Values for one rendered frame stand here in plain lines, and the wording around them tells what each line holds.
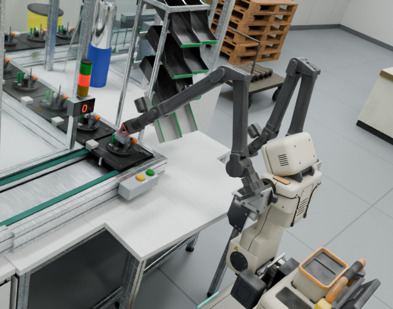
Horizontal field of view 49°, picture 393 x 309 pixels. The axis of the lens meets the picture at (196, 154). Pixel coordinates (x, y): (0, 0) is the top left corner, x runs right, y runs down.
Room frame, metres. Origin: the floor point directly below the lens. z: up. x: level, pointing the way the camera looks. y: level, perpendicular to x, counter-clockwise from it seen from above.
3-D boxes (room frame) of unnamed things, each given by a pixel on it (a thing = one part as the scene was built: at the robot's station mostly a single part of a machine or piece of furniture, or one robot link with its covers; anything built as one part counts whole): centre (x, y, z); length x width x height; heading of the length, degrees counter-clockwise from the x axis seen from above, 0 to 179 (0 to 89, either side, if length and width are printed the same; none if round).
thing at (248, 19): (7.57, -0.15, 0.50); 1.40 x 0.96 x 1.00; 146
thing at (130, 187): (1.66, 0.21, 0.93); 0.21 x 0.07 x 0.06; 153
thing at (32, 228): (1.52, 0.36, 0.91); 0.89 x 0.06 x 0.11; 153
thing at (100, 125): (1.95, 0.60, 1.01); 0.24 x 0.24 x 0.13; 63
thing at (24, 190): (1.57, 0.52, 0.91); 0.84 x 0.28 x 0.10; 153
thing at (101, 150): (1.83, 0.37, 0.96); 0.24 x 0.24 x 0.02; 63
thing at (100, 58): (2.73, 0.81, 1.00); 0.16 x 0.16 x 0.27
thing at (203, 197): (1.85, 0.12, 0.84); 0.90 x 0.70 x 0.03; 146
